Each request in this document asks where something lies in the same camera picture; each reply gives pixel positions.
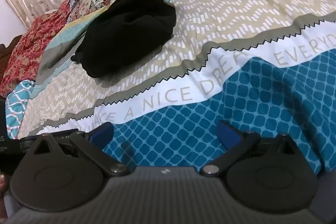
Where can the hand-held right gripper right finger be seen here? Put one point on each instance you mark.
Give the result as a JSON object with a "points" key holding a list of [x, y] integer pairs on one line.
{"points": [[227, 132]]}

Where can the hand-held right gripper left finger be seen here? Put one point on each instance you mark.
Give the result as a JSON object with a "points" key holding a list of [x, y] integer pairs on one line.
{"points": [[101, 132]]}

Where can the black pants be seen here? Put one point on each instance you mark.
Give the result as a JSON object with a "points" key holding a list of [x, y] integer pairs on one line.
{"points": [[128, 27]]}

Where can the teal patterned pillow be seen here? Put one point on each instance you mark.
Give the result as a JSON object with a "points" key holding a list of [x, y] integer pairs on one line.
{"points": [[17, 106]]}

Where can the printed bed sheet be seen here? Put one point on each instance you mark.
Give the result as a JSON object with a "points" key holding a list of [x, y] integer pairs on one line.
{"points": [[210, 56]]}

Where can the carved wooden headboard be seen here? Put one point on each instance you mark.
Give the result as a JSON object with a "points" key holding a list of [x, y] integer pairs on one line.
{"points": [[9, 47]]}

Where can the red floral quilt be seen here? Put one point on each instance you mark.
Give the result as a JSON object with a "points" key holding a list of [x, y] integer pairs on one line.
{"points": [[39, 37]]}

